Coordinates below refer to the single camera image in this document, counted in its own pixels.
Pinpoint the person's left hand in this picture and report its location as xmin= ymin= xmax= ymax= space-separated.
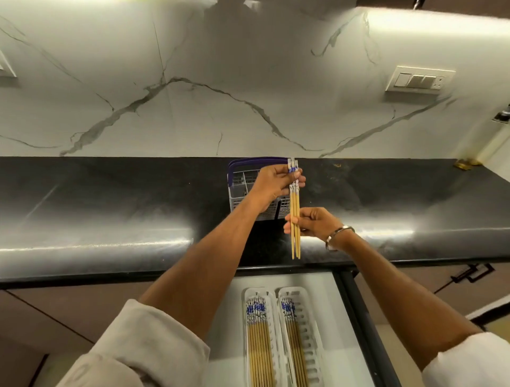
xmin=249 ymin=163 xmax=307 ymax=214

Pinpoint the person's right hand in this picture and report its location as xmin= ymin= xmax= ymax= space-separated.
xmin=284 ymin=207 xmax=343 ymax=244

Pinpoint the wooden chopstick blue floral end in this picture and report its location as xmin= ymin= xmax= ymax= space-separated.
xmin=293 ymin=159 xmax=302 ymax=258
xmin=287 ymin=158 xmax=296 ymax=260

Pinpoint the person's left forearm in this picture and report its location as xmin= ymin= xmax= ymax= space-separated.
xmin=139 ymin=199 xmax=267 ymax=342

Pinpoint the person's right forearm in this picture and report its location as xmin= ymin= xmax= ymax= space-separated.
xmin=337 ymin=230 xmax=485 ymax=372

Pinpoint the white slotted plastic tray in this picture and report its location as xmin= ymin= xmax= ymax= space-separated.
xmin=277 ymin=286 xmax=326 ymax=387
xmin=243 ymin=287 xmax=288 ymax=387

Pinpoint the bundle of blue-tipped chopsticks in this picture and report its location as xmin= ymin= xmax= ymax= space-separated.
xmin=245 ymin=297 xmax=276 ymax=387
xmin=280 ymin=298 xmax=308 ymax=387

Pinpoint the white open drawer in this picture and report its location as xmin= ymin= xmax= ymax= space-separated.
xmin=202 ymin=270 xmax=401 ymax=387

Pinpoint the brown cabinet door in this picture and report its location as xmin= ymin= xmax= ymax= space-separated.
xmin=354 ymin=262 xmax=510 ymax=325
xmin=0 ymin=281 xmax=160 ymax=387

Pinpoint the white left sleeve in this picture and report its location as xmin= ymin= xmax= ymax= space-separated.
xmin=56 ymin=299 xmax=211 ymax=387

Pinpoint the white sleeve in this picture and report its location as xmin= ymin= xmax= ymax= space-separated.
xmin=421 ymin=331 xmax=510 ymax=387
xmin=56 ymin=299 xmax=211 ymax=387

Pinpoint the white right sleeve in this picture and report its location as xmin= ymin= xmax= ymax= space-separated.
xmin=421 ymin=331 xmax=510 ymax=387

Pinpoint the grey cutlery basket purple handle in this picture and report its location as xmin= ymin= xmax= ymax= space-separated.
xmin=227 ymin=157 xmax=294 ymax=222

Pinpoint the silver bracelet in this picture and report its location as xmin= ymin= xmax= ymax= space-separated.
xmin=325 ymin=225 xmax=355 ymax=252

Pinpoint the white wall switch panel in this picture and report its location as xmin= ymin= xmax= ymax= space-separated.
xmin=385 ymin=65 xmax=456 ymax=96

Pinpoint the black cabinet handle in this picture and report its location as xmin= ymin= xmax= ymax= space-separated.
xmin=451 ymin=263 xmax=495 ymax=284

